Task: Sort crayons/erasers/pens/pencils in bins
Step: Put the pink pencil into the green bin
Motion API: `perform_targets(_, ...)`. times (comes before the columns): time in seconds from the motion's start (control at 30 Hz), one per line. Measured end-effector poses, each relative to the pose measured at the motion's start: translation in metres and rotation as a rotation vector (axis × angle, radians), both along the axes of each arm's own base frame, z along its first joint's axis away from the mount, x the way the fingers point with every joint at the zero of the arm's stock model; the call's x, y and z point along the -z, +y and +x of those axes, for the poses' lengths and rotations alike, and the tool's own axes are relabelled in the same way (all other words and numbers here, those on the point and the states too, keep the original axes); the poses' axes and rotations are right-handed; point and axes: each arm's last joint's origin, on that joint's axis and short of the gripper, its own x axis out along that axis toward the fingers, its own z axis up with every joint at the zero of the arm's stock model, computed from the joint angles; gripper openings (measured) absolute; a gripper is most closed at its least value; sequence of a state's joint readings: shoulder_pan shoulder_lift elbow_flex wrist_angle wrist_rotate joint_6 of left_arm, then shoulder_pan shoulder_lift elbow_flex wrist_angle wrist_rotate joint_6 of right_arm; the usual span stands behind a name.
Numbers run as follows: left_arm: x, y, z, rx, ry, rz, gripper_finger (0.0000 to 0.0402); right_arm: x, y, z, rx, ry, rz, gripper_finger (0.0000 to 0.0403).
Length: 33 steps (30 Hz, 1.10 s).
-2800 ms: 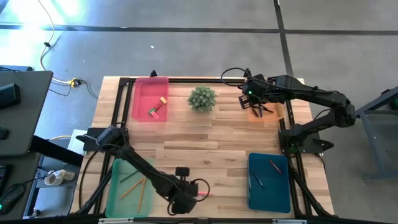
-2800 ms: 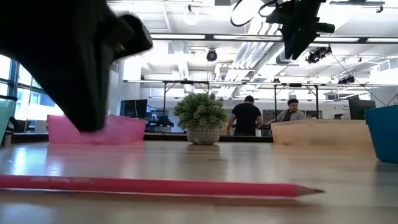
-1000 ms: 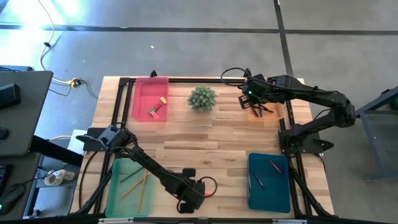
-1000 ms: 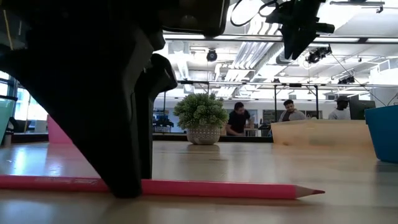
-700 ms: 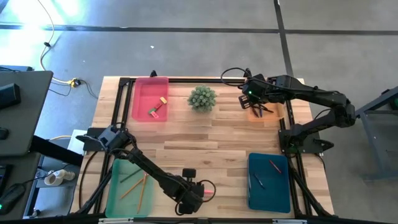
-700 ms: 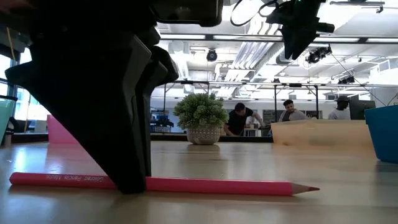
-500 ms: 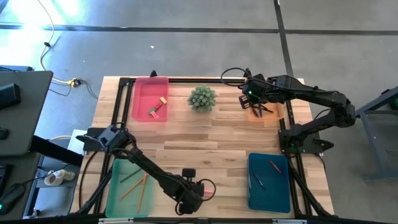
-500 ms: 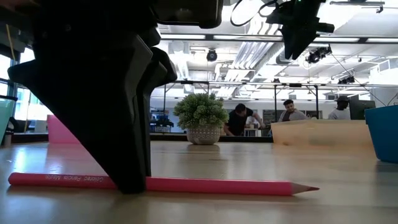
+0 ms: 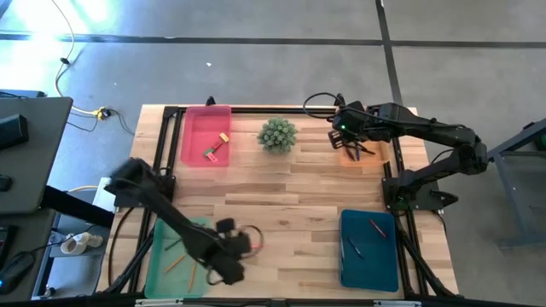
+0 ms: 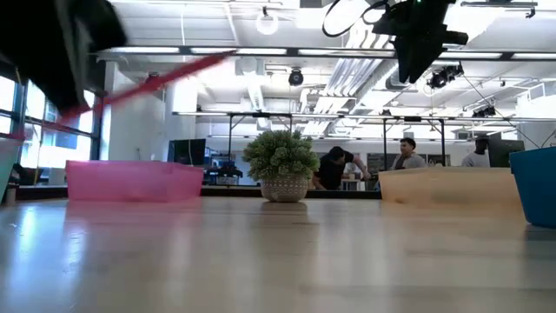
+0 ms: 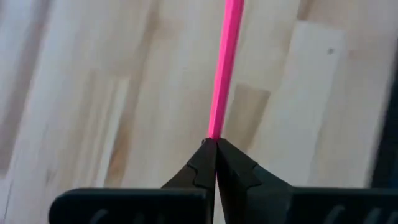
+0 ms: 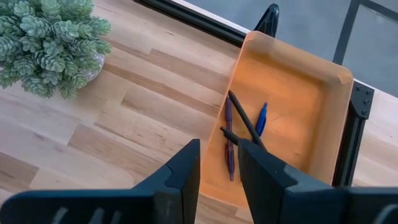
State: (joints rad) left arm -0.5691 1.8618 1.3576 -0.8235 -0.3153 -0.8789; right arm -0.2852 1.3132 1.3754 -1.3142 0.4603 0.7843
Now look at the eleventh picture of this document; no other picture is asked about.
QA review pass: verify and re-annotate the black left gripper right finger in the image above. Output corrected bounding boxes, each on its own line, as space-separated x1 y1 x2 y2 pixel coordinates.
216 138 294 224

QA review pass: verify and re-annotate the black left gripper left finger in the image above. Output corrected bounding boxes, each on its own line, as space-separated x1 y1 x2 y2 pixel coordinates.
160 138 218 224

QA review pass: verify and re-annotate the pink pen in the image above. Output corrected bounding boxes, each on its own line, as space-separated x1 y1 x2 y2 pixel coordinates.
206 0 246 140

